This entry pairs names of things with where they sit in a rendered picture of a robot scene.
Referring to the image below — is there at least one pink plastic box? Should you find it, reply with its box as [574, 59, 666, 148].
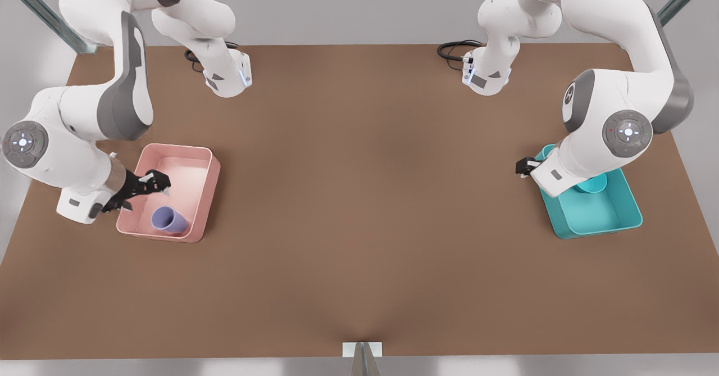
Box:
[116, 143, 221, 244]

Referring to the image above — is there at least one black cable loop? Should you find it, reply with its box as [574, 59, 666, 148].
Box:
[184, 41, 240, 74]
[436, 39, 486, 74]

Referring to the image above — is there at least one teal plastic box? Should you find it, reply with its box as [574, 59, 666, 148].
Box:
[533, 143, 644, 240]

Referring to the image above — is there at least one purple cup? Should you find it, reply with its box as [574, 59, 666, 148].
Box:
[151, 206, 190, 235]

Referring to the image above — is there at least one teal bowl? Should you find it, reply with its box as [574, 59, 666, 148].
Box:
[572, 173, 609, 194]

